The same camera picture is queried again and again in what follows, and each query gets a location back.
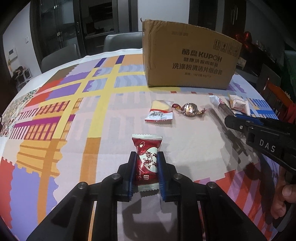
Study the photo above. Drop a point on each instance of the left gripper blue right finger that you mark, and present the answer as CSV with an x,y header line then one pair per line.
x,y
167,185

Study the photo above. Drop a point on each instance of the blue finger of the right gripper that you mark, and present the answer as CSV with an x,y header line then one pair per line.
x,y
234,123
251,119

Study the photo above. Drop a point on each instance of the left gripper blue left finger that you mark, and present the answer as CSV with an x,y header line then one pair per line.
x,y
125,189

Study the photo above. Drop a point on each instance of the red white candy packet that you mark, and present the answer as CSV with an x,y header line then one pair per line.
x,y
146,168

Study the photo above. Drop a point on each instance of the person's right hand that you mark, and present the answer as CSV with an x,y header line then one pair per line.
x,y
283,192

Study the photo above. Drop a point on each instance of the white silver snack packet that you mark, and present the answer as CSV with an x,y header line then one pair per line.
x,y
239,104

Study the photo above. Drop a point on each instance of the dark long snack bar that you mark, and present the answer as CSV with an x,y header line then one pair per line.
x,y
221,105

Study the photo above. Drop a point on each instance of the red wooden chair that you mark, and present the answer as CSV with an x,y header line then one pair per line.
x,y
279,102

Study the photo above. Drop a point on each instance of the foil wrapped round candy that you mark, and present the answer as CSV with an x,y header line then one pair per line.
x,y
188,109

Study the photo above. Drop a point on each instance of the white yellow cake packet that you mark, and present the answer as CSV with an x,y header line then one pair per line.
x,y
161,110

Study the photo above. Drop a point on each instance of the colourful patterned tablecloth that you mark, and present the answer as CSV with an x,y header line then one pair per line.
x,y
75,123

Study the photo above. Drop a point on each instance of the red foil balloons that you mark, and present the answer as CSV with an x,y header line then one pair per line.
x,y
245,39

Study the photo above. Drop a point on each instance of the brown cardboard box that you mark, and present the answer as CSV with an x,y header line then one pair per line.
x,y
184,55

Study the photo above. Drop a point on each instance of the grey chair middle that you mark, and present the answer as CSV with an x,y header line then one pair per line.
x,y
132,40

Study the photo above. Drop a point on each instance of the grey chair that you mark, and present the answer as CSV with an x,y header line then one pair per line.
x,y
60,57
132,40

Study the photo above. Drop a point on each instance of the grey chair left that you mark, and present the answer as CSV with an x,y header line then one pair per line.
x,y
60,57

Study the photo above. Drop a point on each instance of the shoe rack with shoes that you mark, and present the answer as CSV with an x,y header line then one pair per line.
x,y
21,76

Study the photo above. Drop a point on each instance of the white intercom panel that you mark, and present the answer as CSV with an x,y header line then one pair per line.
x,y
12,54

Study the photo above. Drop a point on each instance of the black glass sliding door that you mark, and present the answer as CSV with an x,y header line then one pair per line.
x,y
57,24

